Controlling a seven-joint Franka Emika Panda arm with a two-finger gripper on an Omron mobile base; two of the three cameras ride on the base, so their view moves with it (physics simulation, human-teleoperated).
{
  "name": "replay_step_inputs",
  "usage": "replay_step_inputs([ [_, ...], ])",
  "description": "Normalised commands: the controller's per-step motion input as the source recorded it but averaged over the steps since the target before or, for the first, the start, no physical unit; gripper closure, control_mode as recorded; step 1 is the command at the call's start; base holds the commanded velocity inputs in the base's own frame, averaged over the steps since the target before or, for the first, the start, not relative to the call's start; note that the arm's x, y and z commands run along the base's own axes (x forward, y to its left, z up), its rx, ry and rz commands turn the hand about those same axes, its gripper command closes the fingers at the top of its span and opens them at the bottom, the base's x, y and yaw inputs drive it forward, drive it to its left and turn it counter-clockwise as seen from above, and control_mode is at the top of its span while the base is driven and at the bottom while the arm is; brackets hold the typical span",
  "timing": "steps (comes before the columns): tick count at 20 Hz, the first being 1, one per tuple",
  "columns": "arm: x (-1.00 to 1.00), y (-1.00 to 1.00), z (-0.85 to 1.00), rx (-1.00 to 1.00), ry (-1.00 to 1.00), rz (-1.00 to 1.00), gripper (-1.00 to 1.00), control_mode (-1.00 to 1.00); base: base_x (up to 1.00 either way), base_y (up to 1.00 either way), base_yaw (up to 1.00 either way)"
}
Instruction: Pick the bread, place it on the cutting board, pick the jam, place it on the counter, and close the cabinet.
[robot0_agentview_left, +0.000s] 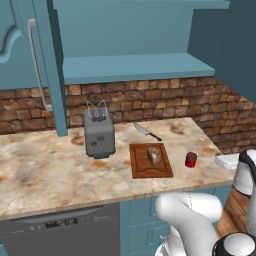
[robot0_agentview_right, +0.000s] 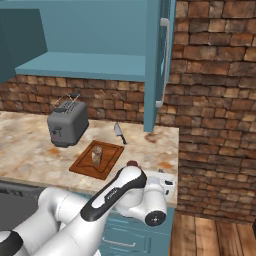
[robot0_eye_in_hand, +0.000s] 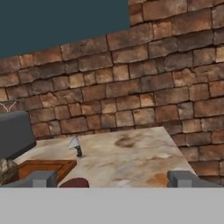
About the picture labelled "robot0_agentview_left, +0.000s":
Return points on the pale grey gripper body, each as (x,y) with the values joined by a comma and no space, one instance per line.
(227,161)

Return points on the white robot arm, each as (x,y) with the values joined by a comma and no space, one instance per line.
(190,213)

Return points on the red jam jar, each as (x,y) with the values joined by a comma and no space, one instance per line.
(191,160)

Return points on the brown bread loaf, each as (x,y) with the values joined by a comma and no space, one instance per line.
(154,156)

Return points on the brown wooden cutting board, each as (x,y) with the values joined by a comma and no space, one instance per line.
(150,165)

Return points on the teal base cabinet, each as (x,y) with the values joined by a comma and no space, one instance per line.
(140,220)

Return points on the teal tall cabinet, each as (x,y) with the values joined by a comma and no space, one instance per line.
(230,40)

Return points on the teal cabinet door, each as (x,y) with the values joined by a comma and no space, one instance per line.
(20,50)

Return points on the grey toaster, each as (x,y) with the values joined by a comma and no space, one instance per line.
(99,135)

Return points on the grey dishwasher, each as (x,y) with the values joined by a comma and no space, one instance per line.
(60,231)

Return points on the teal wall cabinet with shelf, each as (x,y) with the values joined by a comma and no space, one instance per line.
(133,68)

